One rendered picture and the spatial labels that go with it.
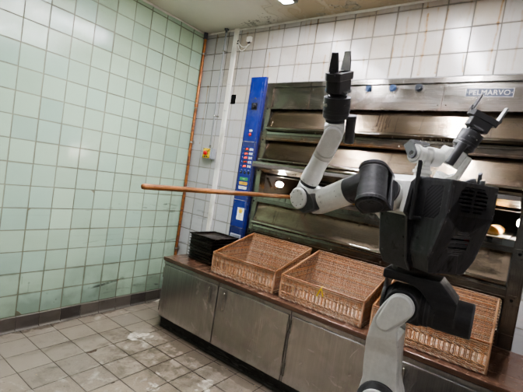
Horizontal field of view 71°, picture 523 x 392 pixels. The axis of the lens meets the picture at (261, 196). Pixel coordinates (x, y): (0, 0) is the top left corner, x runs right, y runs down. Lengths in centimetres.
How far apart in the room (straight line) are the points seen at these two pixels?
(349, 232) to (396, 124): 80
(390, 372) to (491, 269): 122
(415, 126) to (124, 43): 227
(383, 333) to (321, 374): 103
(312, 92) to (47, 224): 219
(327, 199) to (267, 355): 145
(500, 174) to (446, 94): 58
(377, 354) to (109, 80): 265
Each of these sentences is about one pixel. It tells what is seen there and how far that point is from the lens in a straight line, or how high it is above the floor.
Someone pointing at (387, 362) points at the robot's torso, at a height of 76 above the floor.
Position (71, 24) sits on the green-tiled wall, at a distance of 312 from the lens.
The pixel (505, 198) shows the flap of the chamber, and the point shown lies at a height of 140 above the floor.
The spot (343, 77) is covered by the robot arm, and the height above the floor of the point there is 167.
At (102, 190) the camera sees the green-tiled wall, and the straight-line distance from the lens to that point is 319.
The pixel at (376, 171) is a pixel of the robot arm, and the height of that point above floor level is 139.
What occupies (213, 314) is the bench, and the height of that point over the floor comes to 31.
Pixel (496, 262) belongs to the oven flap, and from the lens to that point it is 249.
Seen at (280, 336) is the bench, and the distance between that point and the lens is 241.
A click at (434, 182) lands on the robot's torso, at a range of 120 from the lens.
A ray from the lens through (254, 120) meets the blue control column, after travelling 316.
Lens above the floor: 132
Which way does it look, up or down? 3 degrees down
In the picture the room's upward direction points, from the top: 9 degrees clockwise
